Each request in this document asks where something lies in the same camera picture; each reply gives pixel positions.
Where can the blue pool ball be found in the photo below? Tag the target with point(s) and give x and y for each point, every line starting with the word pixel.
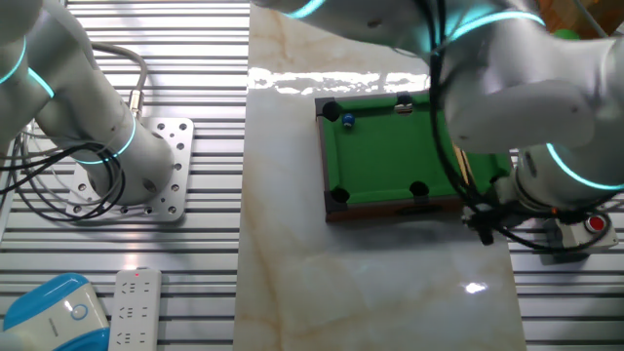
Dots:
pixel 348 120

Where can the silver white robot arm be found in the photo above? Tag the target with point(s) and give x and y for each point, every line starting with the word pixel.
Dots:
pixel 512 88

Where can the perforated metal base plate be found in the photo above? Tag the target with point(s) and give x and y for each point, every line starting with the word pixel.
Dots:
pixel 178 146

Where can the blue white pendant device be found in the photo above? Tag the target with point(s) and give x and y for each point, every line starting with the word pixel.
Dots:
pixel 49 317

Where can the grey box red button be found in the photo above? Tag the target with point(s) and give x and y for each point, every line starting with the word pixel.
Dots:
pixel 596 223

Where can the white power strip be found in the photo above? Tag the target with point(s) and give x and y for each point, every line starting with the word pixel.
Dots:
pixel 135 307

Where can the green mini pool table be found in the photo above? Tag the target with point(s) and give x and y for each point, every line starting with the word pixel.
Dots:
pixel 380 156

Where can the wooden pool cue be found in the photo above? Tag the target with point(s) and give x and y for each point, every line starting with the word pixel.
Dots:
pixel 463 163

